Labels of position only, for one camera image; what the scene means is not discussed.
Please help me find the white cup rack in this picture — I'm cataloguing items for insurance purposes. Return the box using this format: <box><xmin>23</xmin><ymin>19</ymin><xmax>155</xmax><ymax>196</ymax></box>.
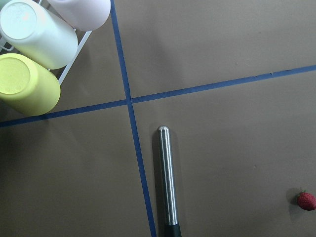
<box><xmin>0</xmin><ymin>0</ymin><xmax>93</xmax><ymax>86</ymax></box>

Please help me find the red strawberry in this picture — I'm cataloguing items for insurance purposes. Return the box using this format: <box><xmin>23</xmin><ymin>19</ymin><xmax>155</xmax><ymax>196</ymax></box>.
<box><xmin>296</xmin><ymin>191</ymin><xmax>316</xmax><ymax>211</ymax></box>

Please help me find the steel muddler black tip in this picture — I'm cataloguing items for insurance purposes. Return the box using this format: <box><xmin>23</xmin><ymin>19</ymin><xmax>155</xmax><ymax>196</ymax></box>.
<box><xmin>158</xmin><ymin>125</ymin><xmax>182</xmax><ymax>237</ymax></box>

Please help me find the yellow upturned cup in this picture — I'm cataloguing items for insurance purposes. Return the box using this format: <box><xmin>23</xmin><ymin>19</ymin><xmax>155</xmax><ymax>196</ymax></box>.
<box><xmin>0</xmin><ymin>53</ymin><xmax>61</xmax><ymax>116</ymax></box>

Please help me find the white upturned cup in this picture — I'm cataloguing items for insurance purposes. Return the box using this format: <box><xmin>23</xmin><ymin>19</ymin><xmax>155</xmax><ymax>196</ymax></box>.
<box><xmin>0</xmin><ymin>0</ymin><xmax>79</xmax><ymax>71</ymax></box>

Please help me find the pink upturned cup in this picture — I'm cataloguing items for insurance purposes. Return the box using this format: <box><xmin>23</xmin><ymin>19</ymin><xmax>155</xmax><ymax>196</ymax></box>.
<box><xmin>49</xmin><ymin>0</ymin><xmax>111</xmax><ymax>32</ymax></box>

